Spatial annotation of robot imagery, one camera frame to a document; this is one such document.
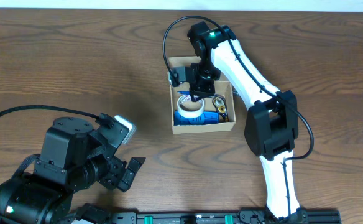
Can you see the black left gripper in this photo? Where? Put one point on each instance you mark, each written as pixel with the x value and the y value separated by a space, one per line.
pixel 114 165

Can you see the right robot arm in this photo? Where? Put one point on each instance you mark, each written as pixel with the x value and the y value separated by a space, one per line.
pixel 272 115

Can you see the white masking tape roll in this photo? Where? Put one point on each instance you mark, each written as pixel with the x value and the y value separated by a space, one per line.
pixel 188 113

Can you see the blue plastic case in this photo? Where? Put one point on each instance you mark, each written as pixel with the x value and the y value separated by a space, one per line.
pixel 208 117

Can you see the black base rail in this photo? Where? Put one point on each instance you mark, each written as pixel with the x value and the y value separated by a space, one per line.
pixel 244 216

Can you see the yellow correction tape dispenser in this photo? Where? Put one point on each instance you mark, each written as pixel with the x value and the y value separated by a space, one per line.
pixel 219 102

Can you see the brown cardboard box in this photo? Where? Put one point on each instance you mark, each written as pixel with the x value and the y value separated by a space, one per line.
pixel 222 87

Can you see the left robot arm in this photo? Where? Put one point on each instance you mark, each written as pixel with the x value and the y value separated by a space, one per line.
pixel 74 156

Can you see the blue ballpoint pen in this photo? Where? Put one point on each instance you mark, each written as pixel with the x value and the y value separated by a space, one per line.
pixel 183 92

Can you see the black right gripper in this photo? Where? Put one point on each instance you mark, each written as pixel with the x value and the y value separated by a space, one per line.
pixel 202 91

